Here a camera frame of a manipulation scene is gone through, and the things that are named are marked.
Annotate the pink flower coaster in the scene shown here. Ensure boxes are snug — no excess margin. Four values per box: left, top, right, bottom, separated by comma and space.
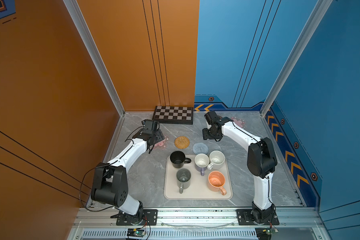
154, 136, 170, 150
231, 117, 246, 129

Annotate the blue woven round coaster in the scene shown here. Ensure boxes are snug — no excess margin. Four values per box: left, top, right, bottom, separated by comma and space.
193, 143, 209, 155

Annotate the woven rattan round coaster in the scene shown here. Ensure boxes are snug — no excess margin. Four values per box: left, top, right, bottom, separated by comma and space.
174, 136, 190, 149

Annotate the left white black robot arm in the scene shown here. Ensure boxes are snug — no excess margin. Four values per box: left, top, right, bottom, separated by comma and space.
91, 120, 163, 225

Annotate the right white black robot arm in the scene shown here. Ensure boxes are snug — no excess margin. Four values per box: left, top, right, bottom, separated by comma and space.
203, 111, 280, 227

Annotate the cream white mug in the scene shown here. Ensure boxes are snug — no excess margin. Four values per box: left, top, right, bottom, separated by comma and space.
207, 151, 226, 170

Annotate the black white chessboard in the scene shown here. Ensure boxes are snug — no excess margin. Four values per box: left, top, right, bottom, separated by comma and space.
152, 106, 194, 125

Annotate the black mug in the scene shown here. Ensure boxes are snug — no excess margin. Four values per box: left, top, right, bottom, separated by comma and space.
170, 151, 192, 169

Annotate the beige rectangular serving tray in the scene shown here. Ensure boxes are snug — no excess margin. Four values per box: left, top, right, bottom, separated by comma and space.
164, 157, 233, 200

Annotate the orange peach mug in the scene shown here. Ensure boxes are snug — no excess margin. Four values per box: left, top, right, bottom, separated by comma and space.
208, 171, 227, 196

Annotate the grey green mug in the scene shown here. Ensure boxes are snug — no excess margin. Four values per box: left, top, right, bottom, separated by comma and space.
176, 169, 192, 194

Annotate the left green circuit board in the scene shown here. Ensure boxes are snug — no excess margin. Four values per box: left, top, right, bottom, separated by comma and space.
127, 229, 147, 239

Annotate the green circuit board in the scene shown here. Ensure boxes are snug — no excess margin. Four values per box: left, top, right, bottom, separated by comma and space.
263, 228, 278, 235
127, 229, 147, 239

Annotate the right green circuit board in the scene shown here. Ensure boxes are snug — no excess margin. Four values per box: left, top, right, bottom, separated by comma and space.
263, 228, 278, 235

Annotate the white mug purple handle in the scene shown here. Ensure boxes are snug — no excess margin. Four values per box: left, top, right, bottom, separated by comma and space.
194, 154, 210, 176

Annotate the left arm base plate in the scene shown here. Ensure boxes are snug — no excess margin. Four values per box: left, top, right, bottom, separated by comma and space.
116, 209, 158, 226

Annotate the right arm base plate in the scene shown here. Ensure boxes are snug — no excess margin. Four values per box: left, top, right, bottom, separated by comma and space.
236, 209, 280, 226

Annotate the aluminium front frame rail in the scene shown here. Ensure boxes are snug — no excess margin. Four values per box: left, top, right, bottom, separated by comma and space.
68, 207, 331, 240

